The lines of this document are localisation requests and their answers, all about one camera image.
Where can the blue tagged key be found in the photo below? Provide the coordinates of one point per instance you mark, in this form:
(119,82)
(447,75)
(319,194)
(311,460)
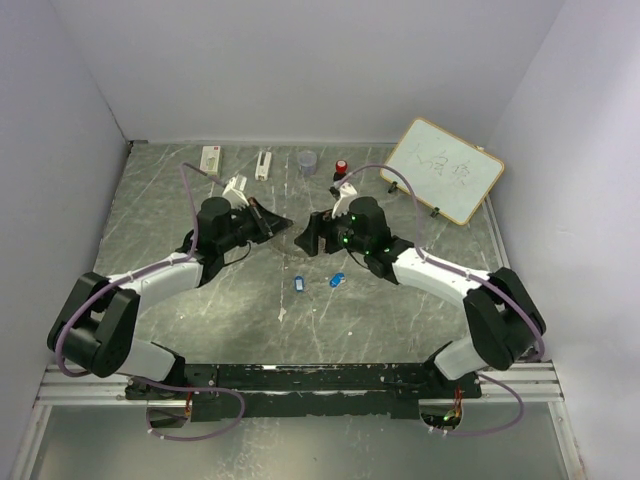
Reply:
(300,285)
(337,279)

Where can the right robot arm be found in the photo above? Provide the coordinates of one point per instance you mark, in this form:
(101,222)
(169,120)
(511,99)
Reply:
(503,321)

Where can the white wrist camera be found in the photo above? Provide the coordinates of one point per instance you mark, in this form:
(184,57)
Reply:
(347,193)
(234,192)

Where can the green white staple box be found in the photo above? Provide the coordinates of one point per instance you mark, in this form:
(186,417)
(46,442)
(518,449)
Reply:
(210,160)

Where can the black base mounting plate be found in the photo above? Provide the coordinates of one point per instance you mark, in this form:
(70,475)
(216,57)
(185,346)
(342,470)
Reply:
(391,389)

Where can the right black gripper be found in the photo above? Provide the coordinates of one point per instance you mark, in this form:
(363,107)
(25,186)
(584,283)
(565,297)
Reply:
(321,224)

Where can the clear cup of paperclips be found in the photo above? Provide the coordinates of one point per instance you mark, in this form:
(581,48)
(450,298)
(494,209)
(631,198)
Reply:
(307,162)

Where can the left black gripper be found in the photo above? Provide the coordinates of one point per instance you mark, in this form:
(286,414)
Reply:
(271,222)

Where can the white stapler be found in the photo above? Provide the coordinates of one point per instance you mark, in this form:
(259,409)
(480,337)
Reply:
(263,164)

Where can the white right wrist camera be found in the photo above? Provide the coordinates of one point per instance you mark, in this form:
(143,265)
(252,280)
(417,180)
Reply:
(347,193)

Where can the aluminium rail frame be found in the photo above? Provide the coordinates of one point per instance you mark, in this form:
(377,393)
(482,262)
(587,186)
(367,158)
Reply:
(485,406)

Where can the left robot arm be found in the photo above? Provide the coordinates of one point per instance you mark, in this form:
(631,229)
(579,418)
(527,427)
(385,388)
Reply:
(95,328)

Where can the yellow framed whiteboard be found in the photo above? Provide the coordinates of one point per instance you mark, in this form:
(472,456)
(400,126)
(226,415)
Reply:
(445,172)

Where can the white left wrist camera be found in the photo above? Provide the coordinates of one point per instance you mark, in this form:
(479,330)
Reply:
(234,192)

